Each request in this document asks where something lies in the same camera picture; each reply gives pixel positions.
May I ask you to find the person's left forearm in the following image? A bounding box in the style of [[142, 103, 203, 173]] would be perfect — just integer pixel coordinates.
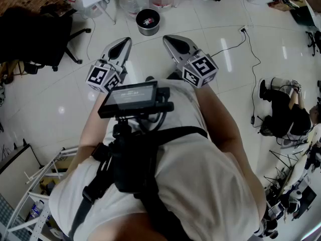
[[79, 91, 113, 158]]

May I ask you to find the cardboard box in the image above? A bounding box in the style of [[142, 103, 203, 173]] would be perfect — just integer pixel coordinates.
[[267, 0, 301, 12]]

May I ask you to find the black office chair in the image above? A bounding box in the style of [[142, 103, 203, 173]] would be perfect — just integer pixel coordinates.
[[0, 6, 92, 72]]

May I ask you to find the beige partition panel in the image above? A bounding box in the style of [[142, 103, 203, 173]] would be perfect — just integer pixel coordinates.
[[0, 144, 42, 178]]

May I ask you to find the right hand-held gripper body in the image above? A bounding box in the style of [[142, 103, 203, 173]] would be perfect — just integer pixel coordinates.
[[174, 48, 219, 89]]

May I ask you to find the person's right shoe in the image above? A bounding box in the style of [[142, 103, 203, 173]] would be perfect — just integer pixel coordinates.
[[166, 71, 183, 81]]

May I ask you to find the black chest harness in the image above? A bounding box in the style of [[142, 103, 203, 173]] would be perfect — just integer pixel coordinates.
[[67, 119, 209, 241]]

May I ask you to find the person's white t-shirt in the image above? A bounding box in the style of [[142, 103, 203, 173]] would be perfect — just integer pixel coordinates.
[[49, 78, 266, 241]]

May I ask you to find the clear plastic bottle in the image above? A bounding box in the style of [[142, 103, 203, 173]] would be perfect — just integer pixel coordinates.
[[30, 199, 46, 218]]

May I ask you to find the person's right forearm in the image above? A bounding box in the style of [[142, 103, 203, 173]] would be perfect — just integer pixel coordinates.
[[194, 84, 248, 158]]

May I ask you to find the grid pattern board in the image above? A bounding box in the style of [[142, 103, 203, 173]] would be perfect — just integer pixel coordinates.
[[0, 192, 16, 235]]

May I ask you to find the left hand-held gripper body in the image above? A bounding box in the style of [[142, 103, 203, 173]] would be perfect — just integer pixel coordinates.
[[85, 57, 126, 94]]

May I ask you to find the white metal shelf rack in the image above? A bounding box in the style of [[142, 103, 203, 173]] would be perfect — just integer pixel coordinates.
[[0, 146, 81, 241]]

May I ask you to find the black chest-mounted monitor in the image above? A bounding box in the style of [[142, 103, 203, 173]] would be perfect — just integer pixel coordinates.
[[97, 80, 175, 120]]

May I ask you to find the black cable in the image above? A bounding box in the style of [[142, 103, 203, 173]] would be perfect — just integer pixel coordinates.
[[244, 30, 263, 129], [212, 30, 248, 59]]

